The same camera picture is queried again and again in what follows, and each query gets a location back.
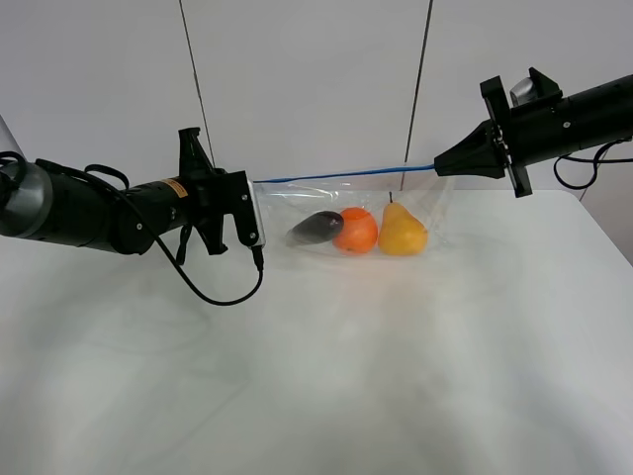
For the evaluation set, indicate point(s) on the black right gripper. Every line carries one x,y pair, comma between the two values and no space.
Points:
486,151

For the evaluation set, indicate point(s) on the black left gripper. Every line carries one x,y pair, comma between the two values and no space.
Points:
211,194

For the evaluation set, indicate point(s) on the clear zip bag blue zipper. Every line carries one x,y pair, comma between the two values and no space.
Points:
285,202

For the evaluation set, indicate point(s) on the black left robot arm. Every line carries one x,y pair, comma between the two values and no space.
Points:
48,202

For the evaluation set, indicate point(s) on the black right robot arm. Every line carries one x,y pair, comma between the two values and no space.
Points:
535,122

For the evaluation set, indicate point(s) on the dark purple eggplant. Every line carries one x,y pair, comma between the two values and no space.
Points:
318,228

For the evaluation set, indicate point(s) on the yellow pear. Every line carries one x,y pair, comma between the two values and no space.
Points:
401,233

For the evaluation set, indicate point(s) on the orange fruit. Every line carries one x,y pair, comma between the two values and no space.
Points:
359,234

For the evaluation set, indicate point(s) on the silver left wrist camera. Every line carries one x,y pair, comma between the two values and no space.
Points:
248,219

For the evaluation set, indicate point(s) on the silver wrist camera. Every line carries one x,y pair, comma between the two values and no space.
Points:
537,86
248,219

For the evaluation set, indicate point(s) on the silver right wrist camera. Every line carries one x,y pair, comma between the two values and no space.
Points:
537,86

